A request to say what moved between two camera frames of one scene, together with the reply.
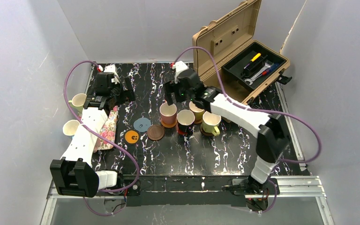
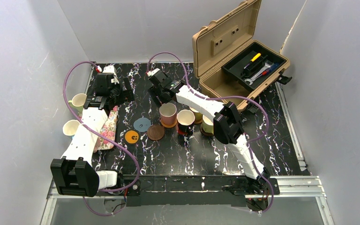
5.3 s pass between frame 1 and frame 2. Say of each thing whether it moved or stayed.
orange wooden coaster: stayed
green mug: stayed
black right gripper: moved
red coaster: stayed
